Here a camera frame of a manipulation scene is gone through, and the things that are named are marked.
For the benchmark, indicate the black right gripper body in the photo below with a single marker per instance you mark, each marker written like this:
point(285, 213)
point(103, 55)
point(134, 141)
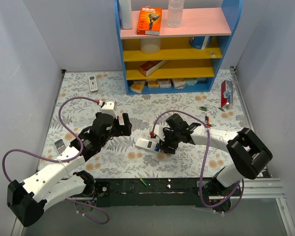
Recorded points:
point(168, 140)

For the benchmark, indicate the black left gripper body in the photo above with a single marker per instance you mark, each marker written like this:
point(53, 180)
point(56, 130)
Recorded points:
point(118, 127)

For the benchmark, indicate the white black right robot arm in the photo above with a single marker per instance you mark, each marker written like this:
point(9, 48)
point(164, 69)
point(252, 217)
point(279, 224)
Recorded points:
point(248, 153)

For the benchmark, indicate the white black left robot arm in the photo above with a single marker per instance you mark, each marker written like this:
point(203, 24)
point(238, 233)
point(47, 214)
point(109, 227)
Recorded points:
point(30, 198)

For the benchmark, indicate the white air conditioner remote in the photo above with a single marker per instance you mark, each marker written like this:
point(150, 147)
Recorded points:
point(93, 86)

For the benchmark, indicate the grey calculator remote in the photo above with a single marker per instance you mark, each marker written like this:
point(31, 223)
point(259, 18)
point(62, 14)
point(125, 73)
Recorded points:
point(60, 146)

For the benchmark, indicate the yellow red small box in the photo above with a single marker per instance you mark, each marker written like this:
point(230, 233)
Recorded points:
point(137, 86)

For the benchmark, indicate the red orange battery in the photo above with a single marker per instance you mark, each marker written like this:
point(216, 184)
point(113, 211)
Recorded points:
point(207, 121)

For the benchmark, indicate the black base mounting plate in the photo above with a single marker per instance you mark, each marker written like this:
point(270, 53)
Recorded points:
point(131, 192)

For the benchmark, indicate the tissue pack green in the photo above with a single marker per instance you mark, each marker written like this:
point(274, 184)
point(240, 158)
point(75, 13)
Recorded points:
point(191, 81)

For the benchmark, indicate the red toothpaste box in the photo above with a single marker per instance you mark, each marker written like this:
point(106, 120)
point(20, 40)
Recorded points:
point(227, 94)

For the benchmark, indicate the white translucent cup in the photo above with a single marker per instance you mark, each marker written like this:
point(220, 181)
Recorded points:
point(150, 45)

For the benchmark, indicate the blue shelf unit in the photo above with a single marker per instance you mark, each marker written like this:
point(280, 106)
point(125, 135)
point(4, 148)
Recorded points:
point(184, 60)

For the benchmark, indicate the orange razor box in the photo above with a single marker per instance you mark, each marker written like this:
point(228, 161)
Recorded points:
point(149, 21)

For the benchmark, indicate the white bottle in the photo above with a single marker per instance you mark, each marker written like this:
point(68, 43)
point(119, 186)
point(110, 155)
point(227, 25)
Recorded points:
point(126, 14)

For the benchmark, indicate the clear plastic bottle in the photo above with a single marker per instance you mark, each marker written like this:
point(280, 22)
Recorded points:
point(175, 11)

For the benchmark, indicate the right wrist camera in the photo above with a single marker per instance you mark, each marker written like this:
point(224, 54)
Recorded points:
point(157, 131)

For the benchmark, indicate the aluminium frame rail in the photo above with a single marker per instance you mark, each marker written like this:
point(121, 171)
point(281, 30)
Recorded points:
point(263, 188)

